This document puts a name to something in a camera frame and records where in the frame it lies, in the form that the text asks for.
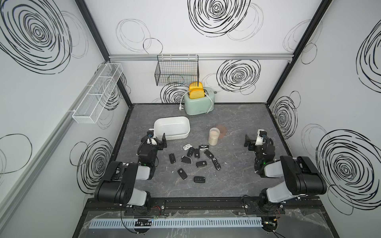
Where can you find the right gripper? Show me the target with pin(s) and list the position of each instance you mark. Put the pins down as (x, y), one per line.
(252, 144)

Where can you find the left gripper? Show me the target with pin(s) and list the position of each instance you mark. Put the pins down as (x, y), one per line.
(158, 146)

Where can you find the white storage box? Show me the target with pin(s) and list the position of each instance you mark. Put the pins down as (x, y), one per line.
(173, 128)

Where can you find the white car key fob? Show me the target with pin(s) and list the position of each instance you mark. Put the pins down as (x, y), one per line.
(187, 146)

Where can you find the long black flip key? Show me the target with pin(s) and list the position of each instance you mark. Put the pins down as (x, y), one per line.
(216, 164)

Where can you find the black key fob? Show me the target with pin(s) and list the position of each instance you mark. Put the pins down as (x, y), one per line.
(208, 154)

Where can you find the black chrome Bentley key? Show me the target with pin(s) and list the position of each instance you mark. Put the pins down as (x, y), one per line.
(203, 147)

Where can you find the black key bottom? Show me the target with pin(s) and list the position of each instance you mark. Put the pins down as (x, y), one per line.
(199, 179)

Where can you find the black flip key with buttons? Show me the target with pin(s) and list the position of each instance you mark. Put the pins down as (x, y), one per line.
(190, 152)

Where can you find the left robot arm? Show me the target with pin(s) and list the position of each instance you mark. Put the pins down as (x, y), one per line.
(117, 186)

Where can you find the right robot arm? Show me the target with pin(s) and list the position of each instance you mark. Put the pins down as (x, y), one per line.
(301, 177)

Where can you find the black VW flip key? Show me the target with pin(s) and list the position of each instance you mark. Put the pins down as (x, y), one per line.
(197, 153)

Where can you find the round cork coaster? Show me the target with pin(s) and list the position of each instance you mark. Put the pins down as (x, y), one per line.
(223, 131)

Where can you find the beige cylindrical cup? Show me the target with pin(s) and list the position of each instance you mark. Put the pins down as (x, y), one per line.
(214, 134)

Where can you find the mint green toaster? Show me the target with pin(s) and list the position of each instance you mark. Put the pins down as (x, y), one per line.
(202, 105)

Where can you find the yellow toast slices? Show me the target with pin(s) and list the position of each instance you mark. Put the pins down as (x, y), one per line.
(196, 90)

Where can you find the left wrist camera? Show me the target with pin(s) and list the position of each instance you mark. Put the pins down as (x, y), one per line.
(151, 137)

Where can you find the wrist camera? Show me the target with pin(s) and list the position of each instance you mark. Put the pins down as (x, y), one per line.
(261, 137)
(151, 137)

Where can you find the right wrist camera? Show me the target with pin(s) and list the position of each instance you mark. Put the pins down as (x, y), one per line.
(261, 137)

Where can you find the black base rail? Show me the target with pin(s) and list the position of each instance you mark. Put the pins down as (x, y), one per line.
(250, 204)

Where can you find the white mesh wall shelf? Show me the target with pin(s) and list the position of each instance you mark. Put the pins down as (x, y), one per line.
(101, 87)

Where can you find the grey slotted cable duct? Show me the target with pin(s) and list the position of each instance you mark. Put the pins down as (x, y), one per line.
(230, 222)

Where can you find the black wire basket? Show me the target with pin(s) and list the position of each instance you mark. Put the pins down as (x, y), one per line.
(176, 70)

